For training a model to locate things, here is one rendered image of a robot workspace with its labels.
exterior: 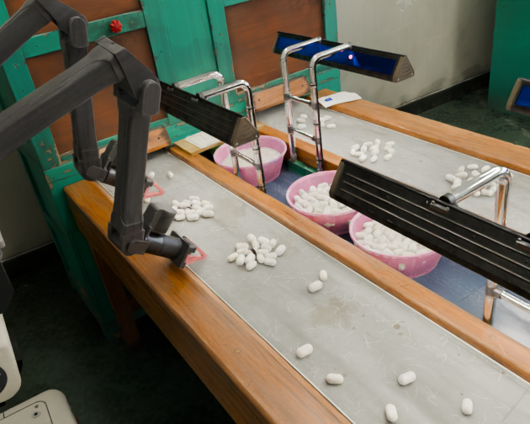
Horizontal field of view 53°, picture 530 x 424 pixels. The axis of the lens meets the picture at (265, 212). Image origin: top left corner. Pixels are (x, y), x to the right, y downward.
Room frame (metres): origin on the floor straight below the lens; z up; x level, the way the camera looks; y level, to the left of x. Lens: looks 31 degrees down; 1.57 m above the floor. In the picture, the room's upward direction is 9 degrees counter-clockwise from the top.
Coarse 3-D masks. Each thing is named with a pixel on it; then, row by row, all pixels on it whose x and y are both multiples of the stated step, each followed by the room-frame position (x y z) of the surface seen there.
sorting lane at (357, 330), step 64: (192, 192) 1.58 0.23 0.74; (256, 256) 1.16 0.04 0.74; (320, 256) 1.12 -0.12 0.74; (256, 320) 0.92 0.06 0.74; (320, 320) 0.89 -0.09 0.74; (384, 320) 0.86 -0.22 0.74; (320, 384) 0.71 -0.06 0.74; (384, 384) 0.69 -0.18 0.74; (448, 384) 0.66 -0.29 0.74; (512, 384) 0.64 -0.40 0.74
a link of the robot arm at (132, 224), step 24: (120, 96) 1.06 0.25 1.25; (144, 96) 1.00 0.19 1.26; (120, 120) 1.05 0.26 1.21; (144, 120) 1.04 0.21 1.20; (120, 144) 1.04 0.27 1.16; (144, 144) 1.05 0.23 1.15; (120, 168) 1.04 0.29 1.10; (144, 168) 1.06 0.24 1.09; (120, 192) 1.04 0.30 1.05; (120, 216) 1.04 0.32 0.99; (120, 240) 1.03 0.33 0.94
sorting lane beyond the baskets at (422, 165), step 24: (264, 120) 2.12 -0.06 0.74; (312, 120) 2.04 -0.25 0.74; (336, 120) 2.00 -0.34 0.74; (360, 120) 1.97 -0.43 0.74; (312, 144) 1.81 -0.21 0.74; (336, 144) 1.78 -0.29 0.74; (360, 144) 1.75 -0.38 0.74; (384, 144) 1.72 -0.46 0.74; (408, 144) 1.69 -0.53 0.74; (432, 144) 1.66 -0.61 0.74; (384, 168) 1.54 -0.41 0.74; (408, 168) 1.52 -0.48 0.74; (432, 168) 1.49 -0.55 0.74; (456, 168) 1.47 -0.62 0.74; (480, 168) 1.45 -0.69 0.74; (432, 192) 1.35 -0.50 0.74; (528, 192) 1.27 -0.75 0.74; (528, 216) 1.16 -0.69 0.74
